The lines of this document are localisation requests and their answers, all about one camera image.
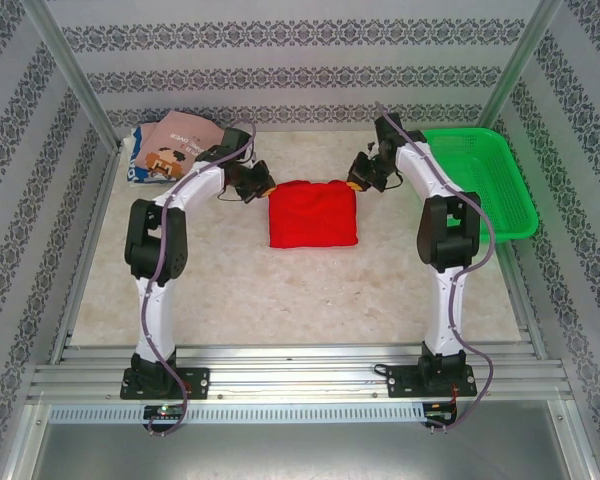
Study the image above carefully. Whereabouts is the red t-shirt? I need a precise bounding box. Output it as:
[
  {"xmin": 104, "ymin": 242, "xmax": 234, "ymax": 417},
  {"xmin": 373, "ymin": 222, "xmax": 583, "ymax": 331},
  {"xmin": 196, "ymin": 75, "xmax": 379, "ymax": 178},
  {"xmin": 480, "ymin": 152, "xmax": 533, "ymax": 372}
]
[{"xmin": 268, "ymin": 178, "xmax": 359, "ymax": 250}]

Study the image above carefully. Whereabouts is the folded pink printed t-shirt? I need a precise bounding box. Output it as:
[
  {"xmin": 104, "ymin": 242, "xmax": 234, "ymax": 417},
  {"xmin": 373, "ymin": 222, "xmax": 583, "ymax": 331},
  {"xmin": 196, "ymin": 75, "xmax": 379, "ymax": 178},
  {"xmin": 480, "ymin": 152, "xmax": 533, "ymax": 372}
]
[{"xmin": 133, "ymin": 110, "xmax": 229, "ymax": 180}]

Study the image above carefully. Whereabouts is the green plastic basket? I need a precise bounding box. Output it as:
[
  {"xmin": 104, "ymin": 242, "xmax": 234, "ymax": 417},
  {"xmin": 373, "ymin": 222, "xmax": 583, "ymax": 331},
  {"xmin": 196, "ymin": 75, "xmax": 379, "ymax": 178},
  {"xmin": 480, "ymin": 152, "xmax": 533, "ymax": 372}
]
[{"xmin": 419, "ymin": 127, "xmax": 540, "ymax": 246}]

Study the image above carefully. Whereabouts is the folded white blue t-shirt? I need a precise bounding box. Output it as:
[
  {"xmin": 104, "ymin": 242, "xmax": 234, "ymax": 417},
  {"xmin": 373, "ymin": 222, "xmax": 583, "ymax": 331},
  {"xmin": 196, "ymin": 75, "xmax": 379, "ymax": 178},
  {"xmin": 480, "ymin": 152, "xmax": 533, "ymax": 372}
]
[{"xmin": 122, "ymin": 124, "xmax": 179, "ymax": 187}]

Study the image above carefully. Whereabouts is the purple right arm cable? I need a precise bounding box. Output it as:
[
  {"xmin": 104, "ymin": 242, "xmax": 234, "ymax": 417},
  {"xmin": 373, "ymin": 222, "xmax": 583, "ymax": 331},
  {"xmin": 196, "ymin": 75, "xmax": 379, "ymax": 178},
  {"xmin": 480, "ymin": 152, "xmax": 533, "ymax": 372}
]
[{"xmin": 374, "ymin": 101, "xmax": 496, "ymax": 435}]

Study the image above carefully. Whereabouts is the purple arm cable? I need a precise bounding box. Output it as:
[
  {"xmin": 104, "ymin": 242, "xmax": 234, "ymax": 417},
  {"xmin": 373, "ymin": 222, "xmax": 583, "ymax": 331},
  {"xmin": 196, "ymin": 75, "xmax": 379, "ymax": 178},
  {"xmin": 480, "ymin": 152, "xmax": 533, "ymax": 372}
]
[
  {"xmin": 374, "ymin": 101, "xmax": 496, "ymax": 435},
  {"xmin": 143, "ymin": 119, "xmax": 257, "ymax": 436}
]

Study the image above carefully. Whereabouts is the aluminium table side rail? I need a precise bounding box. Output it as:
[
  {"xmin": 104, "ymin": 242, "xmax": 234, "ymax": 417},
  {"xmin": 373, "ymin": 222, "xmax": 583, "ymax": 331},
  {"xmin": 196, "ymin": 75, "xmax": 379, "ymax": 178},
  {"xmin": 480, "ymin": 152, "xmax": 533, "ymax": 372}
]
[
  {"xmin": 494, "ymin": 239, "xmax": 549, "ymax": 361},
  {"xmin": 49, "ymin": 144, "xmax": 124, "ymax": 364}
]

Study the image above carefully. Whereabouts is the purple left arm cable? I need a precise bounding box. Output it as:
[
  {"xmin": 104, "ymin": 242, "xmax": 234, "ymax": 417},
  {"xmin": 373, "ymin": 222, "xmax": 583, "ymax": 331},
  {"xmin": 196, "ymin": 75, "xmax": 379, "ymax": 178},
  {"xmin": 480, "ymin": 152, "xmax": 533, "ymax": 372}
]
[{"xmin": 143, "ymin": 119, "xmax": 257, "ymax": 436}]

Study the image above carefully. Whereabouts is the aluminium frame post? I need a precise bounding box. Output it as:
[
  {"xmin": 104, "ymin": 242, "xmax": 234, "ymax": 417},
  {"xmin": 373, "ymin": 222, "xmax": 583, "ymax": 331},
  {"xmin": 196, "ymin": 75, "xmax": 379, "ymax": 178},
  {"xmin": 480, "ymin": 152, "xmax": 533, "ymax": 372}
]
[
  {"xmin": 469, "ymin": 0, "xmax": 566, "ymax": 146},
  {"xmin": 19, "ymin": 0, "xmax": 124, "ymax": 151}
]

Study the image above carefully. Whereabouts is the aluminium mounting rail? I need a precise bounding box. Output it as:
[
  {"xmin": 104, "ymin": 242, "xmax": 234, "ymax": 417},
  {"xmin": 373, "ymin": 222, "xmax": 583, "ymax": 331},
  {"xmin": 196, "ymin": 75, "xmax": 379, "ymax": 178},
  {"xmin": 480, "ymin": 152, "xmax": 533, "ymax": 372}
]
[{"xmin": 27, "ymin": 344, "xmax": 576, "ymax": 401}]

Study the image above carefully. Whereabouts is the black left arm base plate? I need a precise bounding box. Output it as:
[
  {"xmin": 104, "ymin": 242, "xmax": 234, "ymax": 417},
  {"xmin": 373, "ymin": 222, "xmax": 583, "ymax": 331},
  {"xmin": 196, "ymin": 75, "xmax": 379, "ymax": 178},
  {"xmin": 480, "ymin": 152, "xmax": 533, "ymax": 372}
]
[{"xmin": 121, "ymin": 367, "xmax": 211, "ymax": 401}]

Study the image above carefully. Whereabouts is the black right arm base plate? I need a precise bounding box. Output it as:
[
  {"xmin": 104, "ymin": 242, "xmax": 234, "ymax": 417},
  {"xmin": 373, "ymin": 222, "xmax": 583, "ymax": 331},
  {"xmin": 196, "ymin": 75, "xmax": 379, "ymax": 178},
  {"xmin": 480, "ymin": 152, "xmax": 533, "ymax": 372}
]
[{"xmin": 385, "ymin": 364, "xmax": 477, "ymax": 400}]

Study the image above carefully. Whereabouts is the white slotted cable duct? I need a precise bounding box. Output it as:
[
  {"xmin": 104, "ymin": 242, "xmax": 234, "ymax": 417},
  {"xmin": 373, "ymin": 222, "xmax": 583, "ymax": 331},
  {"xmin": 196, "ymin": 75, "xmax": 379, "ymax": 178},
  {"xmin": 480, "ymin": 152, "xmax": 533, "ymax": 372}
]
[{"xmin": 47, "ymin": 402, "xmax": 461, "ymax": 425}]

